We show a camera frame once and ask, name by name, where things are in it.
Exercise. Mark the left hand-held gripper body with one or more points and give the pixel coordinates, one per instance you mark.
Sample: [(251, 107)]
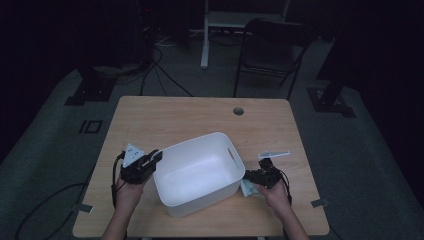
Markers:
[(136, 171)]

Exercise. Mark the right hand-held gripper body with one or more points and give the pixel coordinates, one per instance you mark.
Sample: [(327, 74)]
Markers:
[(268, 176)]

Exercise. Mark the light blue quilted cloth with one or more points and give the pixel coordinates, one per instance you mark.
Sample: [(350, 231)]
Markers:
[(248, 190)]

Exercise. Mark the white plastic basket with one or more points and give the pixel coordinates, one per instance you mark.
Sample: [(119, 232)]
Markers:
[(196, 173)]

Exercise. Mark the person's right hand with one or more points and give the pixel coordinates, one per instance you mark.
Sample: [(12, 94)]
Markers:
[(276, 198)]

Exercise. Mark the person's left hand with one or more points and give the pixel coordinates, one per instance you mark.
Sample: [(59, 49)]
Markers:
[(128, 196)]

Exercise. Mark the grey tape piece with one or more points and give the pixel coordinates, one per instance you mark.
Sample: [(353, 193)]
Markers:
[(81, 208), (320, 202)]

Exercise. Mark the grey round table grommet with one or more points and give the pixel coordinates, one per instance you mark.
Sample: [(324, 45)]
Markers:
[(238, 111)]

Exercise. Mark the black stand base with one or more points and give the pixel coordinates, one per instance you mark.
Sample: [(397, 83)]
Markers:
[(91, 88), (330, 100)]

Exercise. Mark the dark equipment tower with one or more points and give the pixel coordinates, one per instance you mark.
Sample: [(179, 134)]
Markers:
[(146, 33)]

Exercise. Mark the black folding chair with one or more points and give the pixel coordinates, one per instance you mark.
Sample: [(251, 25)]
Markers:
[(273, 43)]

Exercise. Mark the white metal desk frame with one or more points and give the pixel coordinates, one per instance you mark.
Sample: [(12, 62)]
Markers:
[(213, 20)]

